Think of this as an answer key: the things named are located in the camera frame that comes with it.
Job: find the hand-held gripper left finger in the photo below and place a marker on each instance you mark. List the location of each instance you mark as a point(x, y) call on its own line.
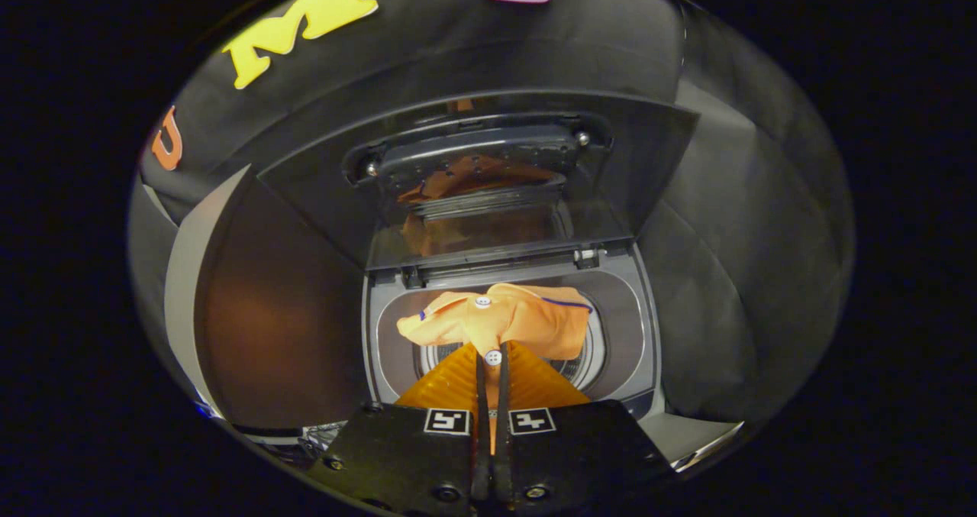
point(481, 456)

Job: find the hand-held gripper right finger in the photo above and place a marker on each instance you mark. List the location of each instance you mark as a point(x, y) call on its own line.
point(502, 463)

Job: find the orange polo shirt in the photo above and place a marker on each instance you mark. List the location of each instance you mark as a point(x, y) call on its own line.
point(527, 322)

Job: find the grey washing machine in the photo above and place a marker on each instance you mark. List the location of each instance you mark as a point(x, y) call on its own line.
point(626, 334)

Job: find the glass washing machine lid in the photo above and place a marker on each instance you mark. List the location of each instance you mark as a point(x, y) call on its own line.
point(320, 181)

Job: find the dark side panel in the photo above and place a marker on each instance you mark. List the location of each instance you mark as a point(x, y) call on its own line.
point(275, 311)

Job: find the black backdrop cloth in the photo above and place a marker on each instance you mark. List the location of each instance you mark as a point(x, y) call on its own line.
point(725, 234)

